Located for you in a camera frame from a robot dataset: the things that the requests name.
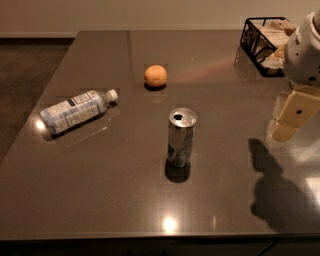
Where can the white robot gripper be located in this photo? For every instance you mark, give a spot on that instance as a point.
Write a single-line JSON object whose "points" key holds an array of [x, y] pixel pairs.
{"points": [[304, 55]]}

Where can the silver blue redbull can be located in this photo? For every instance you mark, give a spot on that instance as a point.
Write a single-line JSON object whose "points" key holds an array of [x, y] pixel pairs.
{"points": [[181, 132]]}

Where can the wooden blocks in basket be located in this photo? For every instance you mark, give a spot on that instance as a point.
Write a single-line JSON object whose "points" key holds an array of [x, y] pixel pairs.
{"points": [[274, 41]]}

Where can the orange fruit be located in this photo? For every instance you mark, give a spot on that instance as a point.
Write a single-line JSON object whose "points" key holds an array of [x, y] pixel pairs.
{"points": [[155, 76]]}

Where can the clear plastic water bottle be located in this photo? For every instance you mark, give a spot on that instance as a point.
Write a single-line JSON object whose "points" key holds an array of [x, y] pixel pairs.
{"points": [[76, 110]]}

